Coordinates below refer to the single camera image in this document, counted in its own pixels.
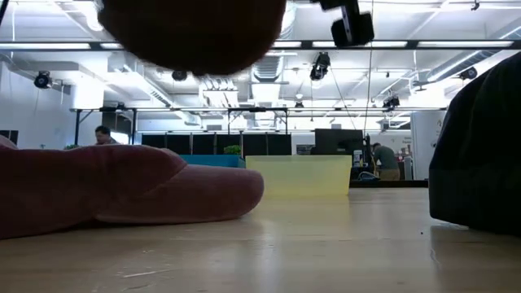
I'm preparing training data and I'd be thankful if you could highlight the black wall screen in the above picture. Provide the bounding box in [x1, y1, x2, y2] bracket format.
[0, 129, 20, 146]

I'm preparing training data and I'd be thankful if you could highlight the black overhead light bar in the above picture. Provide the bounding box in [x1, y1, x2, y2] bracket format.
[0, 39, 521, 51]

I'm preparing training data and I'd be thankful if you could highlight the black background workstation frame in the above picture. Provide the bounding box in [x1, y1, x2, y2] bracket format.
[69, 106, 449, 147]

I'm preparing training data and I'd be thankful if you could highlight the yellow translucent plastic bin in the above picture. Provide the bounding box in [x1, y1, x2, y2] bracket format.
[245, 154, 353, 197]

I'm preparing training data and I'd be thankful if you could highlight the maroon baseball cap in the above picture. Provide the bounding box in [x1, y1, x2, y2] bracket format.
[0, 133, 265, 240]
[96, 0, 288, 77]

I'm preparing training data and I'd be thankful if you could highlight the person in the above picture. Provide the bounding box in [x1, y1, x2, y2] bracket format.
[94, 125, 120, 147]
[370, 142, 402, 181]

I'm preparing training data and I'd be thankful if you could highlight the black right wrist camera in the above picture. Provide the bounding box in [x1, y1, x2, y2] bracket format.
[330, 0, 376, 48]

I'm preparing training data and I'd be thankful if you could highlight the teal plastic bin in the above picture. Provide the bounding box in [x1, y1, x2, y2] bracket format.
[178, 154, 247, 169]

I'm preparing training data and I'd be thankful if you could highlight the white pillar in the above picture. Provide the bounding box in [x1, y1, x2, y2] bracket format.
[409, 110, 448, 181]

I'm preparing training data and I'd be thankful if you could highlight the black baseball cap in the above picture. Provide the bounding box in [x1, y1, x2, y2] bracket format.
[428, 51, 521, 238]

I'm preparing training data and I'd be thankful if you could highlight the black monitor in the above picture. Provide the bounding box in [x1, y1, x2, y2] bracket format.
[313, 128, 365, 156]

